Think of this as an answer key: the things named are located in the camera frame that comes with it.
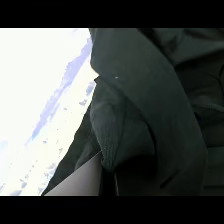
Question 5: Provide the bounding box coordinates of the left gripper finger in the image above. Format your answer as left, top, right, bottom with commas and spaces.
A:
42, 151, 103, 197

